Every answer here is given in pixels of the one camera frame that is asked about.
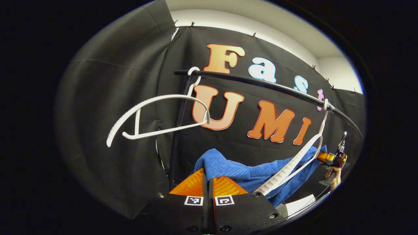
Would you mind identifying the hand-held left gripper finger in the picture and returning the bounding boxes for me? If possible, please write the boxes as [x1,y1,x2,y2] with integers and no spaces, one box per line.
[208,176,288,235]
[131,168,210,235]

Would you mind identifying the blue corduroy jacket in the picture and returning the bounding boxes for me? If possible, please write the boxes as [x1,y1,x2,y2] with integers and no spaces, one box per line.
[193,145,328,208]

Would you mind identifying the white plastic hanger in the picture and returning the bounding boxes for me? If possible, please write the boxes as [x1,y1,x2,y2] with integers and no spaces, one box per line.
[106,67,211,148]
[254,98,330,196]

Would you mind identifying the black clothes rack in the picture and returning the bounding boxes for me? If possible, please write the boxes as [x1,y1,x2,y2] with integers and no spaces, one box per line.
[168,69,363,191]

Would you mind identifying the black backdrop cloth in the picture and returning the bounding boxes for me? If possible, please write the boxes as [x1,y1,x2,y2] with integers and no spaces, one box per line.
[54,0,366,219]

